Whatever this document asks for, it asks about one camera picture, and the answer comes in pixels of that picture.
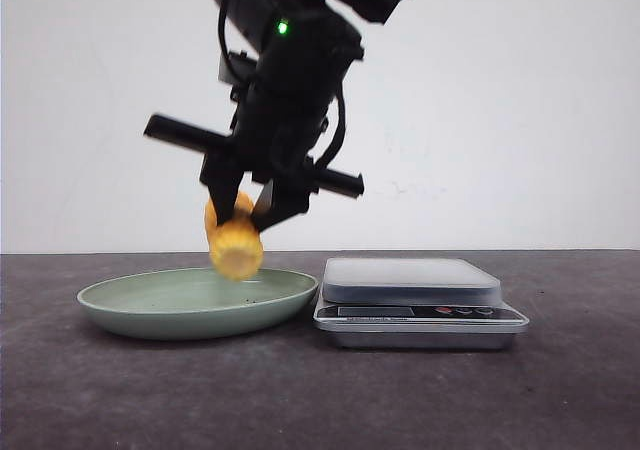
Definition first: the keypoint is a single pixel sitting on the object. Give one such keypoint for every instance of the silver digital kitchen scale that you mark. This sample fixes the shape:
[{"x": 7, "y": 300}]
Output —
[{"x": 429, "y": 303}]

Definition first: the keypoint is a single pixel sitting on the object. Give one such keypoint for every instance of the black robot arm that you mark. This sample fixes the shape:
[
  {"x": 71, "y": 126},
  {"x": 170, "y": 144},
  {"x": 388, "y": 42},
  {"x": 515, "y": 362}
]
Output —
[{"x": 255, "y": 19}]

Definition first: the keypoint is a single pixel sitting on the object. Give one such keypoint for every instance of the light green plate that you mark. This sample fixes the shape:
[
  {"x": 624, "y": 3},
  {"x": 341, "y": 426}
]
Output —
[{"x": 195, "y": 303}]

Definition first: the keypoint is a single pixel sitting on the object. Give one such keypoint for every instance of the yellow corn cob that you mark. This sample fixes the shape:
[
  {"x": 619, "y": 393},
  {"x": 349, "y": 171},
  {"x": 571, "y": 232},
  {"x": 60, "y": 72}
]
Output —
[{"x": 235, "y": 247}]

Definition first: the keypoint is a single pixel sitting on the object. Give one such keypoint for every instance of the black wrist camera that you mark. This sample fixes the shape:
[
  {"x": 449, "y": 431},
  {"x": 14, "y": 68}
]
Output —
[{"x": 236, "y": 68}]

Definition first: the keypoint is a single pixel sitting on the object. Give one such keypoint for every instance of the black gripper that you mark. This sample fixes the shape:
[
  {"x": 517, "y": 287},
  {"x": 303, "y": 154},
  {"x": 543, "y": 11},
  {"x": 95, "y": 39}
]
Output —
[{"x": 279, "y": 117}]

